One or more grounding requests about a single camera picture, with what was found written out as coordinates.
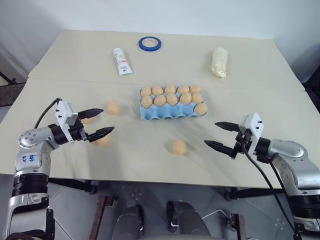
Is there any dark rounded shape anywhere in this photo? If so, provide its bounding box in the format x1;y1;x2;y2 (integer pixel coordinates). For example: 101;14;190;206
166;200;212;240
116;204;146;240

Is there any dark object at room edge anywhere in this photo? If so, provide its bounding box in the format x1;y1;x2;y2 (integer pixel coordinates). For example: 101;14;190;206
301;81;320;114

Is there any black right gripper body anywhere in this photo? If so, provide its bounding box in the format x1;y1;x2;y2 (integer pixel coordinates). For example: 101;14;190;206
229;129;252;160

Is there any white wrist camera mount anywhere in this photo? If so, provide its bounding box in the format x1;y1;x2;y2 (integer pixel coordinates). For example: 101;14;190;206
238;112;265;156
55;99;85;131

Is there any blue egg tray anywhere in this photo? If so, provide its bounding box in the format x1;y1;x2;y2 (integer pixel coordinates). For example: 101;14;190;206
138;85;209;121

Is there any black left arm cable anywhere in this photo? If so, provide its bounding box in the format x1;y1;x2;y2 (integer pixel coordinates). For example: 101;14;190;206
34;97;63;130

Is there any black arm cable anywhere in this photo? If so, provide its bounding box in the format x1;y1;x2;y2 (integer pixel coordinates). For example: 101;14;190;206
34;97;63;130
242;134;302;240

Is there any white squeeze tube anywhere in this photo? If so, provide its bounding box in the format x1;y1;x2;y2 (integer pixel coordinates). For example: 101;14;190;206
112;47;133;76

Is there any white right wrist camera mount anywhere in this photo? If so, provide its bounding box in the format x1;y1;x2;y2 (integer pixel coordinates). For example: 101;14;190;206
238;112;265;156

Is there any clear bag of yellowish filling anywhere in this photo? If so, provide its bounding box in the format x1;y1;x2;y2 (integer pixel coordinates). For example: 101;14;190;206
209;47;231;79

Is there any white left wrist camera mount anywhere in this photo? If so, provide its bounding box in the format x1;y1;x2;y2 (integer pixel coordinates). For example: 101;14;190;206
55;99;85;131

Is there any blue tape roll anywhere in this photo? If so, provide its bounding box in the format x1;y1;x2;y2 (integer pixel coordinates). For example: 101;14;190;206
138;36;163;53

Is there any black stand at room edge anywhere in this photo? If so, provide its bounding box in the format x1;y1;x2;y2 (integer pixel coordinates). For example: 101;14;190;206
0;71;27;107

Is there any black table base bar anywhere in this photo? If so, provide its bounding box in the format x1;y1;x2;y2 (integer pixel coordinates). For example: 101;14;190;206
224;186;290;202
48;177;98;195

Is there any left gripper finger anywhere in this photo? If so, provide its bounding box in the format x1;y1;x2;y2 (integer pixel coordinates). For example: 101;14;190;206
86;126;116;142
77;107;105;120

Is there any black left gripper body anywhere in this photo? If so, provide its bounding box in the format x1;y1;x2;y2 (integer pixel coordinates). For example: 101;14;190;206
67;119;90;145

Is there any white floor cable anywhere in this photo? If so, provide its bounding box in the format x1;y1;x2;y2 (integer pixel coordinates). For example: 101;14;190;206
201;209;227;222

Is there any rusty metal stand post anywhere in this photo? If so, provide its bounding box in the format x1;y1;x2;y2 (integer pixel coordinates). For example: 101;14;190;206
225;213;248;240
89;195;119;240

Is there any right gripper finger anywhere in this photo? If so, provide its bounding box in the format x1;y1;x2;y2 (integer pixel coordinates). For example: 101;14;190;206
203;139;235;156
214;121;242;132

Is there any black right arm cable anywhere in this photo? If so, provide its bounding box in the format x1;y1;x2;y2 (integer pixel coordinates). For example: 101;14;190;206
242;134;302;240

